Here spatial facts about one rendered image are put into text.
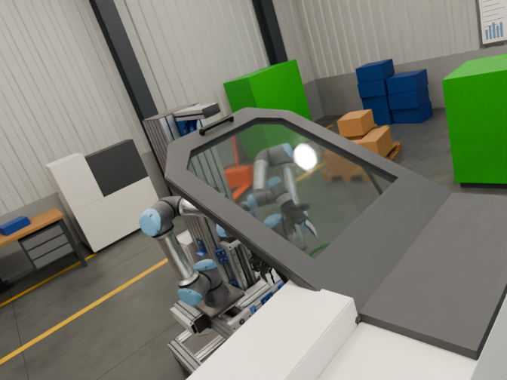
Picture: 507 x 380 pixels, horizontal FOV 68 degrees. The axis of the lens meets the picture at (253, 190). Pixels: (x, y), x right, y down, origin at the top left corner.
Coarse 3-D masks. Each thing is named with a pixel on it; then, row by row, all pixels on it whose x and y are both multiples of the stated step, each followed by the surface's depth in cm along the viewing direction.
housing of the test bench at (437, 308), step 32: (448, 224) 122; (480, 224) 117; (416, 256) 112; (448, 256) 108; (480, 256) 104; (384, 288) 104; (416, 288) 100; (448, 288) 96; (480, 288) 93; (384, 320) 93; (416, 320) 90; (448, 320) 87; (480, 320) 85; (352, 352) 91; (384, 352) 88; (416, 352) 86; (448, 352) 83; (480, 352) 80
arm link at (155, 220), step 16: (160, 208) 174; (144, 224) 172; (160, 224) 171; (160, 240) 176; (176, 240) 179; (176, 256) 179; (176, 272) 182; (192, 272) 185; (192, 288) 182; (208, 288) 191; (192, 304) 185
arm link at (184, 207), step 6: (162, 198) 182; (168, 198) 182; (174, 198) 182; (180, 198) 182; (174, 204) 181; (180, 204) 180; (186, 204) 180; (180, 210) 180; (186, 210) 180; (192, 210) 178; (198, 210) 177; (204, 216) 178
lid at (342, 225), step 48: (192, 144) 150; (240, 144) 156; (288, 144) 159; (336, 144) 159; (192, 192) 129; (240, 192) 134; (288, 192) 136; (336, 192) 138; (384, 192) 137; (432, 192) 140; (240, 240) 118; (288, 240) 119; (336, 240) 118; (384, 240) 120; (336, 288) 104
